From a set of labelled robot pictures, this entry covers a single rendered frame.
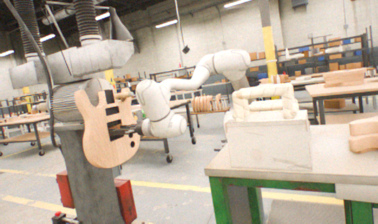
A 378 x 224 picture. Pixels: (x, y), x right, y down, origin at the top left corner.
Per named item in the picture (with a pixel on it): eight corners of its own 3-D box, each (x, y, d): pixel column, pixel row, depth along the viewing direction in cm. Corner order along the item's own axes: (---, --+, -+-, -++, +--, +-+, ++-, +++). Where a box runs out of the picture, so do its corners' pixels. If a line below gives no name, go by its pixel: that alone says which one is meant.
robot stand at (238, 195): (238, 210, 205) (227, 138, 199) (268, 216, 190) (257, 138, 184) (225, 229, 182) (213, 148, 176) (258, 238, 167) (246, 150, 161)
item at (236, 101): (234, 122, 80) (230, 96, 79) (237, 119, 83) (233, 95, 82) (243, 121, 78) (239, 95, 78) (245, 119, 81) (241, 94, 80)
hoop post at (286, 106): (283, 119, 72) (280, 91, 71) (284, 117, 75) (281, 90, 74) (294, 119, 70) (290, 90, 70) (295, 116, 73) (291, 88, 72)
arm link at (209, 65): (191, 64, 135) (210, 61, 128) (201, 51, 147) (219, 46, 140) (198, 82, 141) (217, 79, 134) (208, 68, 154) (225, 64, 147)
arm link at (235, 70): (250, 123, 183) (277, 122, 172) (247, 139, 173) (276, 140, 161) (215, 47, 138) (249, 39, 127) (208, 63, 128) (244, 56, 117)
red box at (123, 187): (103, 222, 167) (93, 177, 163) (114, 212, 178) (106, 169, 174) (127, 227, 155) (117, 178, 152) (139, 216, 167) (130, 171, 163)
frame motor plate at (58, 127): (46, 131, 143) (45, 126, 142) (79, 122, 164) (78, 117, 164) (82, 129, 127) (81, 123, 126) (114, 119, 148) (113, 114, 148)
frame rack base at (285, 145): (230, 168, 82) (224, 123, 80) (241, 153, 95) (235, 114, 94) (313, 172, 69) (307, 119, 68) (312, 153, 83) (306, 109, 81)
